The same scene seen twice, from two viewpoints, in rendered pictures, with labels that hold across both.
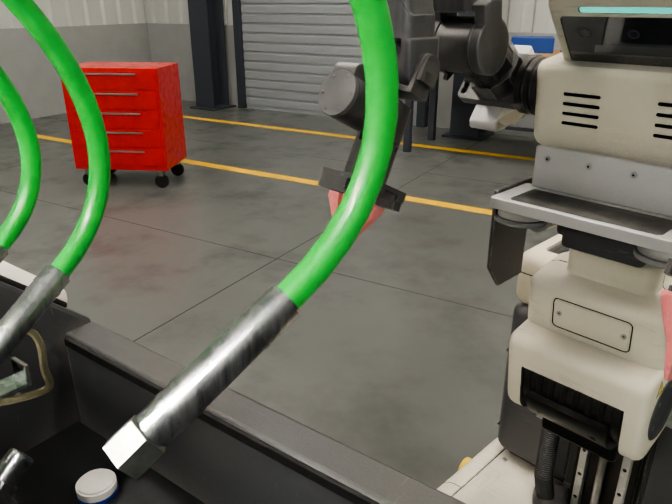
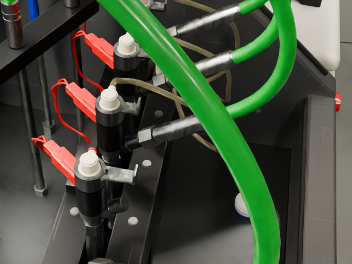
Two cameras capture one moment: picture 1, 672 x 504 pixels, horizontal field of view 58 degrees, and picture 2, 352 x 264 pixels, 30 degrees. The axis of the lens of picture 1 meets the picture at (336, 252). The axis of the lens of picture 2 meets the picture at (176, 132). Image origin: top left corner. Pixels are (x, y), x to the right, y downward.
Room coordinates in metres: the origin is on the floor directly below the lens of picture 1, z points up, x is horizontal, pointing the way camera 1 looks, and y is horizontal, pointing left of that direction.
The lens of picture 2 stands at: (0.11, -0.15, 1.58)
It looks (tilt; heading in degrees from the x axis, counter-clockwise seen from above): 49 degrees down; 59
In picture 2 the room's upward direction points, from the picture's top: 5 degrees clockwise
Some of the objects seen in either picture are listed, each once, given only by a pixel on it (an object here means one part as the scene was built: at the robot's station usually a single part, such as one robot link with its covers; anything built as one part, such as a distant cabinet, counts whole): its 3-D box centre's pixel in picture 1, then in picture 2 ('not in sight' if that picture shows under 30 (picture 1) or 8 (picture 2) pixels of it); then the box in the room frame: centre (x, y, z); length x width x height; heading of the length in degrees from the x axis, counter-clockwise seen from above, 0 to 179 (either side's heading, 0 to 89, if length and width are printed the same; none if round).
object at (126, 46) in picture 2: not in sight; (127, 48); (0.33, 0.32, 1.12); 0.02 x 0.02 x 0.03
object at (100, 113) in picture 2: not in sight; (121, 171); (0.29, 0.24, 1.01); 0.05 x 0.03 x 0.21; 144
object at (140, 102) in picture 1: (128, 124); not in sight; (4.55, 1.56, 0.43); 0.70 x 0.46 x 0.86; 84
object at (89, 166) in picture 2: not in sight; (89, 166); (0.23, 0.19, 1.12); 0.02 x 0.02 x 0.03
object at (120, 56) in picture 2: not in sight; (135, 117); (0.33, 0.31, 1.01); 0.05 x 0.03 x 0.21; 144
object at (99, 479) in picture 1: (96, 486); (248, 204); (0.48, 0.24, 0.84); 0.04 x 0.04 x 0.01
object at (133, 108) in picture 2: not in sight; (122, 105); (0.29, 0.24, 1.12); 0.03 x 0.02 x 0.01; 144
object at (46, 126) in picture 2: not in sight; (43, 84); (0.28, 0.49, 0.93); 0.02 x 0.02 x 0.19; 54
